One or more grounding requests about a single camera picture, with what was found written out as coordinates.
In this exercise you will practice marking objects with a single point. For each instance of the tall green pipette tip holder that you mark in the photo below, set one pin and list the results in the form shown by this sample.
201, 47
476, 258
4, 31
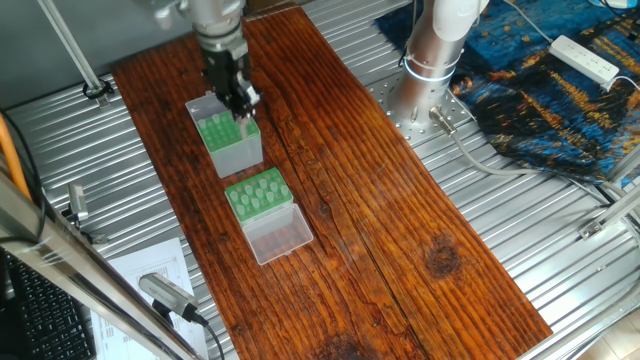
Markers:
235, 152

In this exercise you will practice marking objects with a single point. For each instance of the black keyboard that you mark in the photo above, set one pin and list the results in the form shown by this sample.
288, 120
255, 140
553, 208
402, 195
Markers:
40, 320

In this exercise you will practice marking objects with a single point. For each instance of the diagonal aluminium frame beam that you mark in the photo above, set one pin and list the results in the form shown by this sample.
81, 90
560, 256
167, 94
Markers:
60, 260

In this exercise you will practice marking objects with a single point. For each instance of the silver cylindrical camera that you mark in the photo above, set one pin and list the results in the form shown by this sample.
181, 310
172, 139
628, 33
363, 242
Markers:
165, 292

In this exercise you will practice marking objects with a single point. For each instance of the blue patterned cloth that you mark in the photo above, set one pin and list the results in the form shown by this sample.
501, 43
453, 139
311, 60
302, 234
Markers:
560, 120

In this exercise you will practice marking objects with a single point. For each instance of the small metal corner bracket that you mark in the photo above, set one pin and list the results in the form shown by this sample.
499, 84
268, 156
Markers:
78, 203

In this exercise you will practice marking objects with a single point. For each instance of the silver frame bracket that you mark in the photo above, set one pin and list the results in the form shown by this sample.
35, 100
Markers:
610, 215

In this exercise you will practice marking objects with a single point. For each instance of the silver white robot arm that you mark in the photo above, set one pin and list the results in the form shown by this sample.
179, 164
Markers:
215, 20

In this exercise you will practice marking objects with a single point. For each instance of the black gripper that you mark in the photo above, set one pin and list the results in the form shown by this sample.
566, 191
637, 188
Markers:
225, 70

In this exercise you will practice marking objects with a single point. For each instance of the silver pole with clamp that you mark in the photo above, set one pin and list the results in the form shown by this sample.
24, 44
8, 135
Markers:
70, 45

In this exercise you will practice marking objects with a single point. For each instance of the brown wooden board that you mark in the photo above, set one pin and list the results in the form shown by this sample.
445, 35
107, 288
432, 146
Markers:
400, 220

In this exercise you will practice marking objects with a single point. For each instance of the white power strip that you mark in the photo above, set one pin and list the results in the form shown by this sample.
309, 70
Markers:
585, 58

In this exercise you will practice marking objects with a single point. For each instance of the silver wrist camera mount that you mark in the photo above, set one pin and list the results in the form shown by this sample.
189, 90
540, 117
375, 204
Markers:
168, 12

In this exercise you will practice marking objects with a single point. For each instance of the printed white paper sheet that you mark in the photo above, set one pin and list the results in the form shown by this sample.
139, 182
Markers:
130, 265

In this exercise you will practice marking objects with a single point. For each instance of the yellow pole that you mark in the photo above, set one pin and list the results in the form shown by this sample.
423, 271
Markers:
12, 150

